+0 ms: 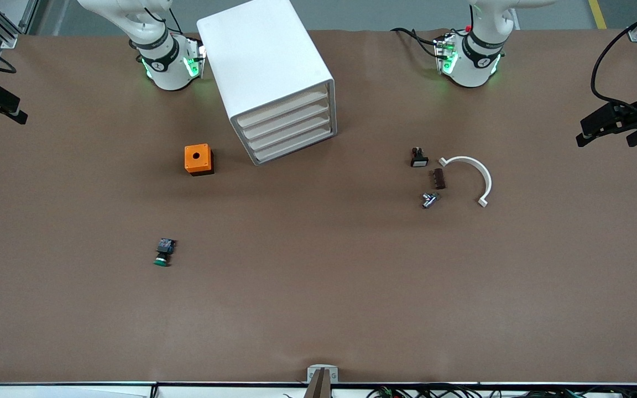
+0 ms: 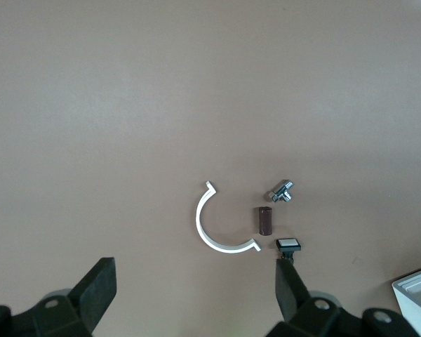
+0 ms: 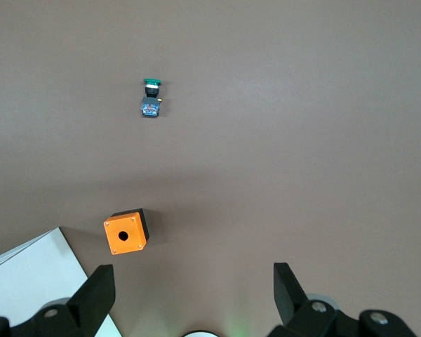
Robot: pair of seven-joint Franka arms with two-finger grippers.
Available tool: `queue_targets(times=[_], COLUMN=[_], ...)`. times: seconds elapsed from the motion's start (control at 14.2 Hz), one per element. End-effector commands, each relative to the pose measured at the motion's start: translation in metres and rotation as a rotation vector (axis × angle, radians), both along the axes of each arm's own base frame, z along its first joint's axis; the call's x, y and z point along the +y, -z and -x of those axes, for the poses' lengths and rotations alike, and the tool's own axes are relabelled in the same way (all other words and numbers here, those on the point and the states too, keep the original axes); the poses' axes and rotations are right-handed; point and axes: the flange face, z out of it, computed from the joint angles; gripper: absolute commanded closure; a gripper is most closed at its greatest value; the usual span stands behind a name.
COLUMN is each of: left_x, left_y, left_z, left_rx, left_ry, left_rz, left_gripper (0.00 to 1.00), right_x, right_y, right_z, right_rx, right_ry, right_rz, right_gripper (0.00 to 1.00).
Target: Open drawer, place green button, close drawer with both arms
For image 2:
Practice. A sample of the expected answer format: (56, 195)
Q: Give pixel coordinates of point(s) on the dark brown cylinder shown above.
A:
(265, 221)

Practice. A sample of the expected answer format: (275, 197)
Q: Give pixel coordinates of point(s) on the white curved plastic clamp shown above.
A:
(198, 219)

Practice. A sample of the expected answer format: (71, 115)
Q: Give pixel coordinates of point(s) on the white drawer cabinet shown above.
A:
(412, 309)

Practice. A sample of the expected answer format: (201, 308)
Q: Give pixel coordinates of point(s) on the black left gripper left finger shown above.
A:
(98, 288)

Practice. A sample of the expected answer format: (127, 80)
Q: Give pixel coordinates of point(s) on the chrome metal pipe fitting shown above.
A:
(280, 191)

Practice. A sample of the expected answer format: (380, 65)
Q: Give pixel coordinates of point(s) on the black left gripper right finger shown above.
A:
(287, 288)

